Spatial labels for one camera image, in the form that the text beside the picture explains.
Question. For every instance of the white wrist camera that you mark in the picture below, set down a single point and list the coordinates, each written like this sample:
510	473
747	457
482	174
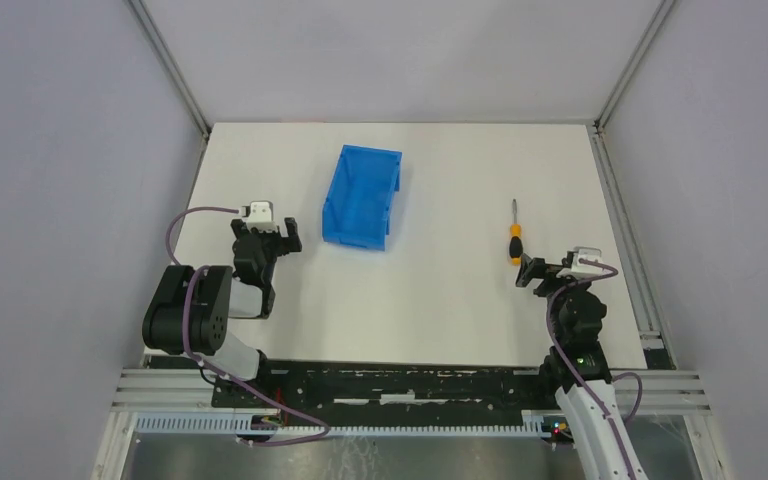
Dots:
258	217
582	263

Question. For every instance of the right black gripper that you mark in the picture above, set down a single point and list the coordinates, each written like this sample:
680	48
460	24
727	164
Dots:
544	272

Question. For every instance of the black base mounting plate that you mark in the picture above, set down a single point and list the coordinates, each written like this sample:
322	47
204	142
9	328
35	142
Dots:
352	394

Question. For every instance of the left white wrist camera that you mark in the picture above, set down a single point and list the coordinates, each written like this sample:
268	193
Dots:
258	217

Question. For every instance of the aluminium corner post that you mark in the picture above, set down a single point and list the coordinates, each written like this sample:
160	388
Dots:
652	29
163	53

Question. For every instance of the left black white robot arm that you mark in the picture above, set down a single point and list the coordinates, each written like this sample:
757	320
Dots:
189	313

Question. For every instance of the orange and black screwdriver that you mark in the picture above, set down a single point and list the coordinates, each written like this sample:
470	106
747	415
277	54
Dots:
515	244

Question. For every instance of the left aluminium corner post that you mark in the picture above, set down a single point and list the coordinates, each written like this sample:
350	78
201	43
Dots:
163	53

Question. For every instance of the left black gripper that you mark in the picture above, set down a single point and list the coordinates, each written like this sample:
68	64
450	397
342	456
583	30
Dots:
267	241

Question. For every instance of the blue plastic storage bin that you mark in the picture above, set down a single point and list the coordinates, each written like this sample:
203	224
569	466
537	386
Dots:
357	208

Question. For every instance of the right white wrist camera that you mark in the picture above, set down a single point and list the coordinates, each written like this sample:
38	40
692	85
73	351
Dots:
582	263

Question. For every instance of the right aluminium corner post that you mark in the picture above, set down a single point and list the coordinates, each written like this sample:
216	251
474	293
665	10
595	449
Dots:
652	29

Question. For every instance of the aluminium frame rail front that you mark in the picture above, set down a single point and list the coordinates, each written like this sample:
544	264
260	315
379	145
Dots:
666	392

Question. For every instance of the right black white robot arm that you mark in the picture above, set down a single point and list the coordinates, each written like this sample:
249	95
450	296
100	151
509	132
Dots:
596	404

